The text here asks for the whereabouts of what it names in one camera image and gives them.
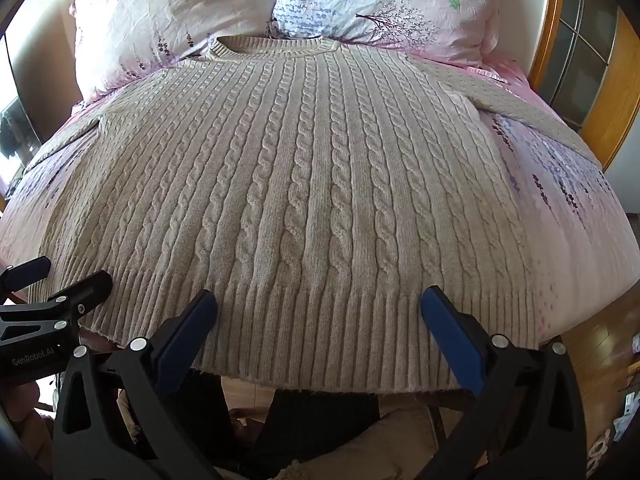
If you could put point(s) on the person's dark clothing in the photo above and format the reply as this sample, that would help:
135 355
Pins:
310 425

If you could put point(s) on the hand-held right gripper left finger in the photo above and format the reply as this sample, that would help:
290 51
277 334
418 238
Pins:
186 331

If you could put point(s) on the pink lavender print bedsheet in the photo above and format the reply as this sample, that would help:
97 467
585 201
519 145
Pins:
550 220

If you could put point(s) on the pink pillow with tree print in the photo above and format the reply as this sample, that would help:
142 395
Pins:
400 0

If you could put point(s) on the wooden bed headboard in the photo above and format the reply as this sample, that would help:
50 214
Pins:
554 10

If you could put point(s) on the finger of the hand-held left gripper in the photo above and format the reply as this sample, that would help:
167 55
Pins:
85 292
30 269

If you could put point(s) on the dark screen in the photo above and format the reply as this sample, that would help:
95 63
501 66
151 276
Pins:
20 80

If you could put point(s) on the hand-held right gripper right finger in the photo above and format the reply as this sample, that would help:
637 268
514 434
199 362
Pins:
450 331

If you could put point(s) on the pink floral pillow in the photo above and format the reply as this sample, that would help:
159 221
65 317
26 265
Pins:
165 15

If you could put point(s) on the beige fuzzy rug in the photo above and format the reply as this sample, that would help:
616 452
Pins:
390 435

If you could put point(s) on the wooden wardrobe door with glass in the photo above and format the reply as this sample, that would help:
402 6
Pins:
620 85

